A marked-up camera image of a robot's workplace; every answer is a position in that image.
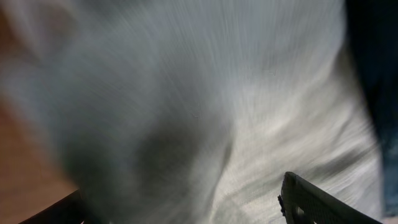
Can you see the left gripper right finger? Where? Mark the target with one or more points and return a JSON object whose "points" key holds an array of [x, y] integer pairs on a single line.
{"points": [[303, 203]]}

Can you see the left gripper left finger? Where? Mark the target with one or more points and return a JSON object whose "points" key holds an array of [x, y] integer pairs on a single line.
{"points": [[69, 210]]}

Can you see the light grey jeans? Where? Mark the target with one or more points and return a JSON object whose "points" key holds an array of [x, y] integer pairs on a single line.
{"points": [[191, 111]]}

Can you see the blue jeans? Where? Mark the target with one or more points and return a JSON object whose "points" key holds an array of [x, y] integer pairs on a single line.
{"points": [[372, 28]]}

